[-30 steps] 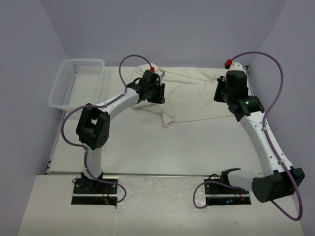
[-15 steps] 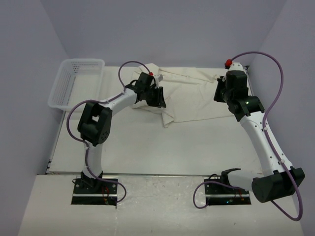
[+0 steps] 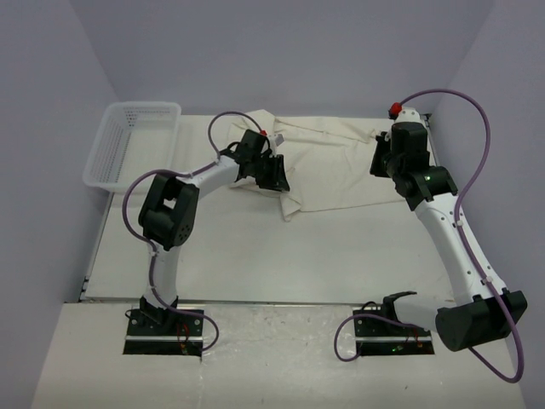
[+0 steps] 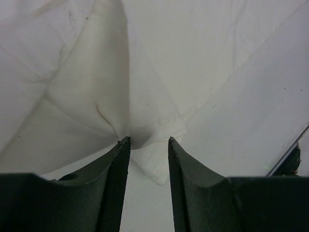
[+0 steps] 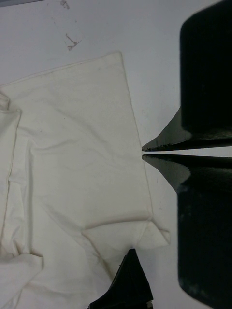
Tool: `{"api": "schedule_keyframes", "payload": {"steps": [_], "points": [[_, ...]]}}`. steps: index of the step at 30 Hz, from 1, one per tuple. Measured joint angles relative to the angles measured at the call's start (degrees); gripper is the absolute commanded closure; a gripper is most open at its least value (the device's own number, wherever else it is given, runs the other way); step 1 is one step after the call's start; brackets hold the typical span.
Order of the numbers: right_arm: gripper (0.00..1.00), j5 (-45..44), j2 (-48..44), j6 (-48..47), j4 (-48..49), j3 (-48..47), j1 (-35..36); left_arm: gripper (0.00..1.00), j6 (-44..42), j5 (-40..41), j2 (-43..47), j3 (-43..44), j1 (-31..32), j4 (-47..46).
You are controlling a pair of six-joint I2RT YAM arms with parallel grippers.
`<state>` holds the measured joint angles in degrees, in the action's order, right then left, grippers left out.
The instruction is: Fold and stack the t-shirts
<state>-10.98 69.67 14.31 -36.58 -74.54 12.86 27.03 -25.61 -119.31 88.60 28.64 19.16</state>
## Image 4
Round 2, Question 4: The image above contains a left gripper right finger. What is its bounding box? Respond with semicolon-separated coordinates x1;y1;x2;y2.
168;138;309;232

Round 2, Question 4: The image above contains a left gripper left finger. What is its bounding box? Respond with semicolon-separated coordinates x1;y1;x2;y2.
0;137;130;232

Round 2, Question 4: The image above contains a cream white t shirt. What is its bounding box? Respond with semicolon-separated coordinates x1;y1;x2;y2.
0;0;304;185

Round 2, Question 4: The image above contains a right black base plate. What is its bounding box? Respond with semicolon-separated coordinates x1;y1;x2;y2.
266;127;309;177

